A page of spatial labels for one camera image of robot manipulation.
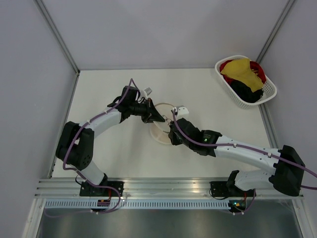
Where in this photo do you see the cream mesh laundry bag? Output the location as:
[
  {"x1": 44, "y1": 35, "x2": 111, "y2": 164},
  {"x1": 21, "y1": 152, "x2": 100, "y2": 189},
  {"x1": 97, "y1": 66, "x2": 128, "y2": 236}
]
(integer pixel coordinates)
[{"x1": 150, "y1": 103, "x2": 174, "y2": 145}]

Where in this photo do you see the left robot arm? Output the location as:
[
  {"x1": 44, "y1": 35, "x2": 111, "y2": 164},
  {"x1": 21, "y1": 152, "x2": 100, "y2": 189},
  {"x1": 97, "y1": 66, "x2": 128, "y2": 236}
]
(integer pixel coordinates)
[{"x1": 55, "y1": 85, "x2": 165, "y2": 196}]

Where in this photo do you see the yellow garment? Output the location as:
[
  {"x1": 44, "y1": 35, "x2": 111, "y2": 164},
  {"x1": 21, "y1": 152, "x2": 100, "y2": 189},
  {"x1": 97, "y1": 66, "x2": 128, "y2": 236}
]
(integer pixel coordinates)
[{"x1": 220, "y1": 58, "x2": 264, "y2": 92}]

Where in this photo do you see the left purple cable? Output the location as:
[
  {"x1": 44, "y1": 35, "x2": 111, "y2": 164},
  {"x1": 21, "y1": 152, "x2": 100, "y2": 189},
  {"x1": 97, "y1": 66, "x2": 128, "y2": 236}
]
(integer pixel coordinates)
[{"x1": 44, "y1": 78, "x2": 139, "y2": 218}]

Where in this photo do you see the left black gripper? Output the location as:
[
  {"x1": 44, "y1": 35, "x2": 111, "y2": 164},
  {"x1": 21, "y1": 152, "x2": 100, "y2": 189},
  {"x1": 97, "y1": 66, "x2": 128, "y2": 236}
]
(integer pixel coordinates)
[{"x1": 129, "y1": 98, "x2": 164, "y2": 123}]

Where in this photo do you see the aluminium mounting rail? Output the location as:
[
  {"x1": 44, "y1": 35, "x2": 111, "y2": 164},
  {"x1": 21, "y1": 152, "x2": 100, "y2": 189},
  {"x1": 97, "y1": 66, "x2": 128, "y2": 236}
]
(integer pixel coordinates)
[{"x1": 34, "y1": 177, "x2": 304, "y2": 200}]

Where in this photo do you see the right aluminium frame post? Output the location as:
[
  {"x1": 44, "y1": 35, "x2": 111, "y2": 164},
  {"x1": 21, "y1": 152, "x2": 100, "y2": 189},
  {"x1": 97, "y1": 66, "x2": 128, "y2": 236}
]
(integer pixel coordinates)
[{"x1": 256, "y1": 0, "x2": 297, "y2": 63}]

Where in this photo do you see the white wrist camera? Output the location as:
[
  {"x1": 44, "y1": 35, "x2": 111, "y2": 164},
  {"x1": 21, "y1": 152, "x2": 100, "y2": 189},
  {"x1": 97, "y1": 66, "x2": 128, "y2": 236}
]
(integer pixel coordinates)
[
  {"x1": 171, "y1": 105, "x2": 189, "y2": 118},
  {"x1": 141, "y1": 87, "x2": 152, "y2": 98}
]

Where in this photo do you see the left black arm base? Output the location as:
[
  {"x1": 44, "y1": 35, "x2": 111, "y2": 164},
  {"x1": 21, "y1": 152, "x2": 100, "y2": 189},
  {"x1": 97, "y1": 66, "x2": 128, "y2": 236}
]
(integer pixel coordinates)
[{"x1": 76, "y1": 181, "x2": 124, "y2": 197}]

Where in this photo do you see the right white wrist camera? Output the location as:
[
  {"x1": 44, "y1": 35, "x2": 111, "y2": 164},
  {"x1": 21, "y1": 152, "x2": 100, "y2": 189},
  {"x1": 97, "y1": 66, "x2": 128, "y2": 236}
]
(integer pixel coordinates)
[{"x1": 171, "y1": 105, "x2": 189, "y2": 118}]

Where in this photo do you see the white slotted cable duct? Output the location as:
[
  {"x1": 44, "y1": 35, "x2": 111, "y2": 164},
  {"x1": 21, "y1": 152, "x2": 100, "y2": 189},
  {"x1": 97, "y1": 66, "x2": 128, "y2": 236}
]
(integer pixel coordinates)
[{"x1": 43, "y1": 199, "x2": 256, "y2": 209}]

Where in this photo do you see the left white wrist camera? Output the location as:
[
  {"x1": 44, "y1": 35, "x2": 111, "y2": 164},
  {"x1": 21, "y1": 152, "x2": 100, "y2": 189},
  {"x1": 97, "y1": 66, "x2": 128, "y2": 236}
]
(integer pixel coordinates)
[{"x1": 141, "y1": 87, "x2": 152, "y2": 98}]

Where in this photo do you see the left aluminium frame post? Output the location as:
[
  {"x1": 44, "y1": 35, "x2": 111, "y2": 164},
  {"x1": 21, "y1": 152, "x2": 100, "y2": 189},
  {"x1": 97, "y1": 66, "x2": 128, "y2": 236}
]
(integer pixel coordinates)
[{"x1": 34, "y1": 0, "x2": 80, "y2": 76}]

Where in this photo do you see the white plastic basket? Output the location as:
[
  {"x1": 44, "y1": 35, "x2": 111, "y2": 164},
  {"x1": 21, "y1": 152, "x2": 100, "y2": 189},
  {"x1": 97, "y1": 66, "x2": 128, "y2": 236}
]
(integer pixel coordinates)
[{"x1": 214, "y1": 55, "x2": 277, "y2": 109}]

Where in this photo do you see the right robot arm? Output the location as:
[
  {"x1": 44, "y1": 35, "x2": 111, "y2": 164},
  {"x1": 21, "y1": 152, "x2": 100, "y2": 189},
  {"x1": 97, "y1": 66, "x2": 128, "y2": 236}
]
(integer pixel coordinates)
[{"x1": 168, "y1": 119, "x2": 305, "y2": 197}]

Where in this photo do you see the aluminium frame post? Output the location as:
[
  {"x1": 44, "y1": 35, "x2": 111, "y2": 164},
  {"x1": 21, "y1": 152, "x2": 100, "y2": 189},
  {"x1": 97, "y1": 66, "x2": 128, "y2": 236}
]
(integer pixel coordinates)
[
  {"x1": 256, "y1": 0, "x2": 297, "y2": 63},
  {"x1": 34, "y1": 0, "x2": 80, "y2": 76}
]

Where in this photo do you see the purple cable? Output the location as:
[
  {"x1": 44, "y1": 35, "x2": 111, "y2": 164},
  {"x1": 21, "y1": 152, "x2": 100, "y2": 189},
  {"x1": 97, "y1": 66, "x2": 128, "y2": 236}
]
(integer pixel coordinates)
[
  {"x1": 172, "y1": 110, "x2": 317, "y2": 219},
  {"x1": 44, "y1": 78, "x2": 139, "y2": 218}
]

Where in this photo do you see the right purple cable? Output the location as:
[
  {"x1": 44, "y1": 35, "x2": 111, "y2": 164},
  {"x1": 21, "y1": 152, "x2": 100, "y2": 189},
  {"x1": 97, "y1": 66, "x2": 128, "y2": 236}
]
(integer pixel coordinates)
[{"x1": 172, "y1": 110, "x2": 317, "y2": 219}]

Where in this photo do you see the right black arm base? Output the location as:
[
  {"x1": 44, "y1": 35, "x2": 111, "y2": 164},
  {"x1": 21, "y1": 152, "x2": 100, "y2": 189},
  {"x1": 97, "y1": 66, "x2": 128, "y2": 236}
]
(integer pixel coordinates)
[{"x1": 209, "y1": 181, "x2": 236, "y2": 200}]

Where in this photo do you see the black garment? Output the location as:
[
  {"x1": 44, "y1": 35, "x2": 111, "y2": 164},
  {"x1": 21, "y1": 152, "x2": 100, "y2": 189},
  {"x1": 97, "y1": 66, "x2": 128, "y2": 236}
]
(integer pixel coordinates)
[{"x1": 230, "y1": 80, "x2": 264, "y2": 103}]

